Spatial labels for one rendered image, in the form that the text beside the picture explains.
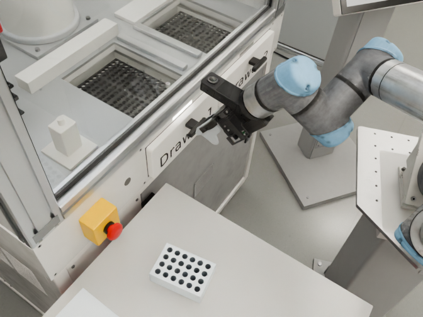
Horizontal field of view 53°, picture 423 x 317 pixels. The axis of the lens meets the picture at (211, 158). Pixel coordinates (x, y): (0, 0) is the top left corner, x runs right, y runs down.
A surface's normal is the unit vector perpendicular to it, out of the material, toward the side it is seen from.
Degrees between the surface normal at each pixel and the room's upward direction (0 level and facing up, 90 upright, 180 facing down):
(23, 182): 90
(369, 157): 0
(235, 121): 35
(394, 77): 47
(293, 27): 90
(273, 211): 1
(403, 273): 90
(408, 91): 65
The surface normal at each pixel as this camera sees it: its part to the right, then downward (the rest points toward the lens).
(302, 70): 0.52, -0.25
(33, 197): 0.83, 0.46
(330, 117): 0.11, 0.22
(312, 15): -0.54, 0.63
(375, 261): -0.22, 0.75
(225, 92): 0.13, -0.57
